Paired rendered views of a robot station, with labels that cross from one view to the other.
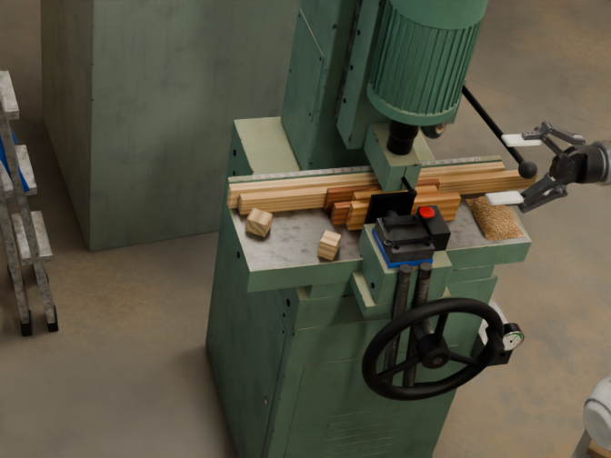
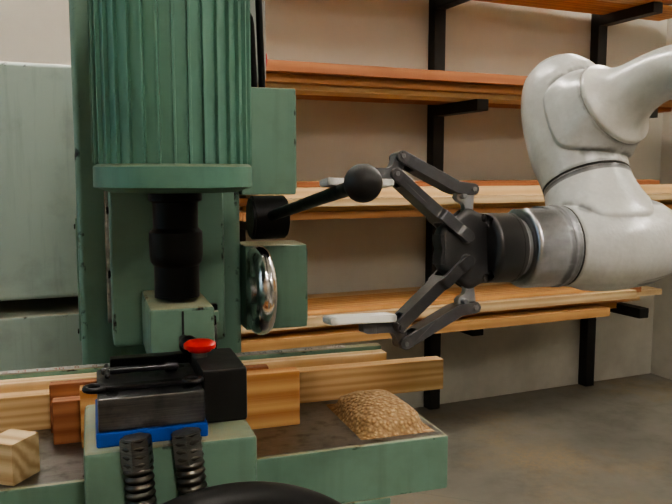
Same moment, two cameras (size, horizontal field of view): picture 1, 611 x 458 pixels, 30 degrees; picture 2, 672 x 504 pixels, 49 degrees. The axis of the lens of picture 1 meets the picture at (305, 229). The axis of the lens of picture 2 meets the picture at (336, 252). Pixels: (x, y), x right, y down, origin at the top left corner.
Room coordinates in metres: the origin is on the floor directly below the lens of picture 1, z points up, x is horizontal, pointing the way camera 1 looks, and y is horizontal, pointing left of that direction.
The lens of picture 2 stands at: (0.98, -0.41, 1.18)
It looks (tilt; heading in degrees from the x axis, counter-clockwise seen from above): 6 degrees down; 5
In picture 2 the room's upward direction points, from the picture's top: straight up
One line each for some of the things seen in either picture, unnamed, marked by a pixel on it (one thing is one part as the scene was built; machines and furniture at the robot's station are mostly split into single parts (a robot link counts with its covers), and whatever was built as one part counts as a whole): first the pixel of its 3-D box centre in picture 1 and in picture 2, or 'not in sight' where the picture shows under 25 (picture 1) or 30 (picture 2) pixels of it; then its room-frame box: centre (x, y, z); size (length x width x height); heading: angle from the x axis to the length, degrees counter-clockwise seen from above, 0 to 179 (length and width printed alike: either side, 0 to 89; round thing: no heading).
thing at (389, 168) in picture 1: (392, 158); (178, 332); (1.81, -0.15, 0.99); 0.14 x 0.07 x 0.09; 24
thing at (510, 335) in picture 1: (506, 338); not in sight; (1.70, -0.47, 0.65); 0.06 x 0.04 x 0.08; 114
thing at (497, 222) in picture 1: (496, 213); (377, 405); (1.80, -0.38, 0.91); 0.12 x 0.09 x 0.03; 24
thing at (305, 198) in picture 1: (393, 191); (189, 395); (1.80, -0.16, 0.92); 0.65 x 0.02 x 0.04; 114
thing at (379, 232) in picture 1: (413, 234); (171, 389); (1.60, -0.20, 0.99); 0.13 x 0.11 x 0.06; 114
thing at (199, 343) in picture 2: (426, 212); (199, 345); (1.64, -0.22, 1.02); 0.03 x 0.03 x 0.01
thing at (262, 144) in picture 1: (355, 208); not in sight; (1.91, -0.10, 0.76); 0.57 x 0.45 x 0.09; 24
